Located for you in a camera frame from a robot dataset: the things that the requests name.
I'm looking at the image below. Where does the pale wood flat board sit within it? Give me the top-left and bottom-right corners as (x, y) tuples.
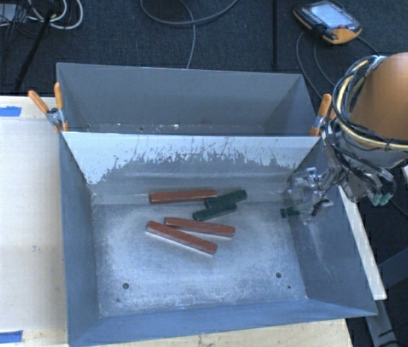
(0, 116), (69, 334)

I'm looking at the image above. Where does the grey metal bin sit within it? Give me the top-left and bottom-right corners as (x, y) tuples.
(55, 62), (378, 347)

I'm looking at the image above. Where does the red-brown flat block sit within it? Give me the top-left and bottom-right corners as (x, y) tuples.
(149, 189), (219, 205)
(145, 220), (219, 257)
(164, 216), (237, 239)

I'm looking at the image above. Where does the dark green flat block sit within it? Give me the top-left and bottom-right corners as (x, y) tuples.
(191, 203), (238, 222)
(204, 189), (248, 210)

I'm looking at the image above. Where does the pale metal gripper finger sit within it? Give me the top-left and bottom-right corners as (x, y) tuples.
(284, 184), (321, 207)
(290, 167), (321, 187)

